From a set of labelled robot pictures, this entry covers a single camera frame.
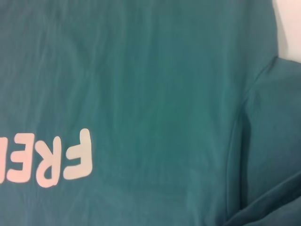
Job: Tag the teal t-shirt with FREE print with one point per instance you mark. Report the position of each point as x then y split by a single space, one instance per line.
150 94

